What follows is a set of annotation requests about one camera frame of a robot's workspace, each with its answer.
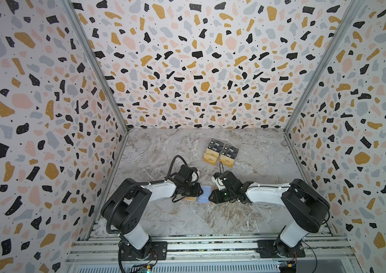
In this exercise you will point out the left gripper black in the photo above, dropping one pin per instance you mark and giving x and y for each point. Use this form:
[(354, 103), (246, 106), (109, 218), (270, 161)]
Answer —
[(199, 191)]

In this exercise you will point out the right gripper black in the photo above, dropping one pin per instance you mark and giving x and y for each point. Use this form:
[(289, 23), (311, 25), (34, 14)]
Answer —
[(217, 195)]

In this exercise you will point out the pink leather card holder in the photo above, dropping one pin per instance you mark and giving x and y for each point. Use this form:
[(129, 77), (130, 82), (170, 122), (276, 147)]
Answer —
[(204, 197)]

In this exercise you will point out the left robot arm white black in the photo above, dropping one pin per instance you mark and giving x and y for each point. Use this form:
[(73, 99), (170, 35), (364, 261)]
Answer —
[(124, 209)]

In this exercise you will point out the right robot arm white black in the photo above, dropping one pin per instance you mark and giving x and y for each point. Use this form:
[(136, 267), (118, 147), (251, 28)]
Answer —
[(308, 210)]

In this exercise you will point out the black card top right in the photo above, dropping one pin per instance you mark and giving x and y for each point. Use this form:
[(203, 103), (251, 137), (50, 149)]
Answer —
[(230, 151)]

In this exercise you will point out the black card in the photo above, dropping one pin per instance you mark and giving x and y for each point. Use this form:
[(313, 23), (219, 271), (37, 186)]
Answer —
[(216, 145), (230, 151)]

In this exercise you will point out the clear acrylic card tray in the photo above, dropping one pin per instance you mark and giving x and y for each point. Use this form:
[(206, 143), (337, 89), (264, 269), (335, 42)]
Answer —
[(226, 161)]

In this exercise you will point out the black card top left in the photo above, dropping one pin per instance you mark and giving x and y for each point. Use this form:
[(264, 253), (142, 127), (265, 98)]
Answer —
[(216, 145)]

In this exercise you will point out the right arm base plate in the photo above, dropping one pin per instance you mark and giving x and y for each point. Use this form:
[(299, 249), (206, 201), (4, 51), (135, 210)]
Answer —
[(278, 249)]

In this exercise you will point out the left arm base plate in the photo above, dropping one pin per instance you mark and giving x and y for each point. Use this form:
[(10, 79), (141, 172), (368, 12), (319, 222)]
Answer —
[(154, 250)]

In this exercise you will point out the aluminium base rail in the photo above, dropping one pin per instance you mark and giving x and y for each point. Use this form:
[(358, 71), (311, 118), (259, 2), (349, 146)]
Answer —
[(319, 253)]

